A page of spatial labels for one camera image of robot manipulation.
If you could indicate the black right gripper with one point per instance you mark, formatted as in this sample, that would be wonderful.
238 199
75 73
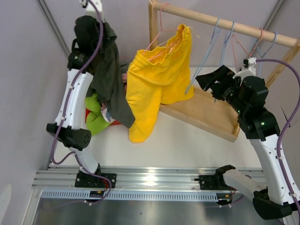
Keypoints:
224 76

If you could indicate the yellow shorts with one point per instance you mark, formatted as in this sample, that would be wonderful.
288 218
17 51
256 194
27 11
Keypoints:
159 76

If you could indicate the pink hanger of green shorts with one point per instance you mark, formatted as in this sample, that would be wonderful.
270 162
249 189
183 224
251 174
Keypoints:
234 41

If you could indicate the blue hanger of patterned shorts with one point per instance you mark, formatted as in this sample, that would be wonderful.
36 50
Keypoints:
226 39

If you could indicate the blue hanger of olive shorts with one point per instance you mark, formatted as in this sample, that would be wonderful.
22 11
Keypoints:
213 39

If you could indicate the pink hanger of yellow shorts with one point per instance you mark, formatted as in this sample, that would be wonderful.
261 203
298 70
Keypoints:
161 30

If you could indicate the dark olive shorts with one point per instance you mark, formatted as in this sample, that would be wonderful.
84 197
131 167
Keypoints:
107 80

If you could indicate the pink patterned shorts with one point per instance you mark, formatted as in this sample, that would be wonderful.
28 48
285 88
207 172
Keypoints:
107 112

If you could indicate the lime green shorts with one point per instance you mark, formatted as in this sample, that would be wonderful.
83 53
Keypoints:
94 119

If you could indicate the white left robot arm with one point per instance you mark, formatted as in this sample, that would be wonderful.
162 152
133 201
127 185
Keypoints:
67 126

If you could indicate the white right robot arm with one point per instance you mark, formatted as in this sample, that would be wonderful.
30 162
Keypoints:
280 197

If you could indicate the wooden clothes rack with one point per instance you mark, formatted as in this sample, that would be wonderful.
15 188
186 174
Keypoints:
200 111

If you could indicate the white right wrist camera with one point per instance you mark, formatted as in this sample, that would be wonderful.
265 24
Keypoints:
248 70

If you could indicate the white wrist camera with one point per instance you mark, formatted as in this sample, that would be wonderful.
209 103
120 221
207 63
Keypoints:
248 70
93 8

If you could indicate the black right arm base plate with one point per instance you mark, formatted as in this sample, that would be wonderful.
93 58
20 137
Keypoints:
208 182

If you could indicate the grey slotted cable duct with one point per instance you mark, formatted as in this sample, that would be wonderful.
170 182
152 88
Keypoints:
132 195

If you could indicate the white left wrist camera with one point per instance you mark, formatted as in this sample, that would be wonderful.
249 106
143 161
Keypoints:
93 8

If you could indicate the grey aluminium frame post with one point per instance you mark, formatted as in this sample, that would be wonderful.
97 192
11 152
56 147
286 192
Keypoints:
53 26

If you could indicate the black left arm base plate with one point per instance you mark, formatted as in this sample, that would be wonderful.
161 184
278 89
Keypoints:
84 180

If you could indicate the aluminium mounting rail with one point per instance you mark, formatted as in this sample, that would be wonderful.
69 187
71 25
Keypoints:
161 179

